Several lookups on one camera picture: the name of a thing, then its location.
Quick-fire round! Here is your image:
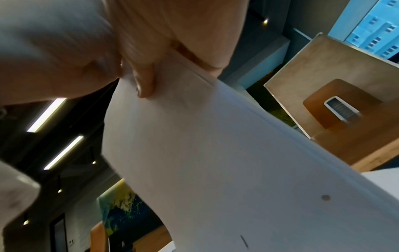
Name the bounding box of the person's right hand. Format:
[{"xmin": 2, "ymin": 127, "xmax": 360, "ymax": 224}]
[{"xmin": 102, "ymin": 0, "xmax": 250, "ymax": 98}]

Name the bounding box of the brown wooden chair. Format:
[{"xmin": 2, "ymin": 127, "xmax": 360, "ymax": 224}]
[
  {"xmin": 90, "ymin": 221, "xmax": 109, "ymax": 252},
  {"xmin": 302, "ymin": 78, "xmax": 385, "ymax": 130}
]

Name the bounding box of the person's left hand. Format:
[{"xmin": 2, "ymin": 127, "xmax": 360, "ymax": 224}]
[{"xmin": 0, "ymin": 0, "xmax": 123, "ymax": 107}]

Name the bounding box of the green foliage wall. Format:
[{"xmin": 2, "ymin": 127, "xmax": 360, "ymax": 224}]
[{"xmin": 248, "ymin": 69, "xmax": 298, "ymax": 130}]

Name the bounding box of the window with building view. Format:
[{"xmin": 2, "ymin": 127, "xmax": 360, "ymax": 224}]
[{"xmin": 327, "ymin": 0, "xmax": 399, "ymax": 63}]

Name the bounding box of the wooden table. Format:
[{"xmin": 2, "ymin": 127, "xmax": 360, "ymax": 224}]
[{"xmin": 313, "ymin": 98, "xmax": 399, "ymax": 173}]

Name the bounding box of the brown metal-framed board panel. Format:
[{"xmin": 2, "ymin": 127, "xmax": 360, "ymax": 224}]
[{"xmin": 263, "ymin": 32, "xmax": 399, "ymax": 140}]

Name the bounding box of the linear ceiling light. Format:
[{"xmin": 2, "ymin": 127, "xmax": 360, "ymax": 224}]
[
  {"xmin": 26, "ymin": 98, "xmax": 68, "ymax": 134},
  {"xmin": 43, "ymin": 135, "xmax": 85, "ymax": 171}
]

